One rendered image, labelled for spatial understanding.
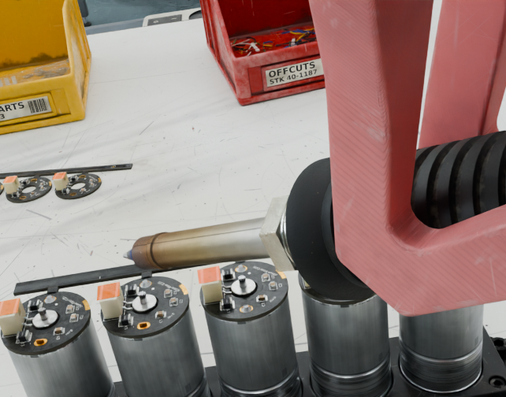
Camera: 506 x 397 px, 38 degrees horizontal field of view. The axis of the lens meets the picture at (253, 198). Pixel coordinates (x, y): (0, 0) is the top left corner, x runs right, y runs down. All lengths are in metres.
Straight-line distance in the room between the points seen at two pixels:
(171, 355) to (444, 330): 0.08
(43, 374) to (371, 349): 0.09
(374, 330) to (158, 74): 0.35
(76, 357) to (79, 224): 0.17
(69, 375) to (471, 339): 0.11
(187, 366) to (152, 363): 0.01
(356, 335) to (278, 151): 0.21
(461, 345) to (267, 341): 0.06
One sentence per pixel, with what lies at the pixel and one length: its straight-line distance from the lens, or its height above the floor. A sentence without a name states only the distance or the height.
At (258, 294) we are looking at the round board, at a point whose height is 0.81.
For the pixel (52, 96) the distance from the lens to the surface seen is 0.48.
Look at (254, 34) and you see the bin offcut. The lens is 0.57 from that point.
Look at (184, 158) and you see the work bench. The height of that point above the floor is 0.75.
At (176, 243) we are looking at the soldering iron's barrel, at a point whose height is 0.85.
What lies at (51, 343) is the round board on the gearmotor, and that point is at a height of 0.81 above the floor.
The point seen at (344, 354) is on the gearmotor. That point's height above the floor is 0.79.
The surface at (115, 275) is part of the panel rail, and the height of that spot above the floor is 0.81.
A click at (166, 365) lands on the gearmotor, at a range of 0.21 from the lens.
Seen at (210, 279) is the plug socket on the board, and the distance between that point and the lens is 0.20.
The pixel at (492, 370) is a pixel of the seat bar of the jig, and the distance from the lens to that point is 0.24.
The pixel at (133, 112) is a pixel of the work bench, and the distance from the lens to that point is 0.48.
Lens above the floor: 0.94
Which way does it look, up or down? 32 degrees down
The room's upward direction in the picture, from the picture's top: 9 degrees counter-clockwise
